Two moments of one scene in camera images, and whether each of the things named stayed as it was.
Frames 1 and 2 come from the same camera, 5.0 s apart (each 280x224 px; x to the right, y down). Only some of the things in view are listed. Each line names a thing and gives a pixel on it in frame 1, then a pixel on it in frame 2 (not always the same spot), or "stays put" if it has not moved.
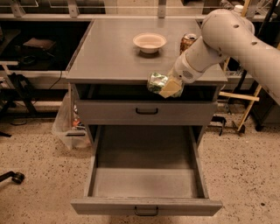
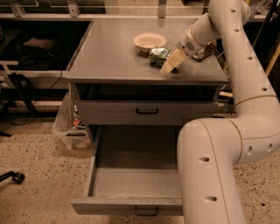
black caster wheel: [17, 178] stays put
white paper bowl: [149, 42] stays put
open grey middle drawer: [146, 171] stays put
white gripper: [184, 72] to [187, 44]
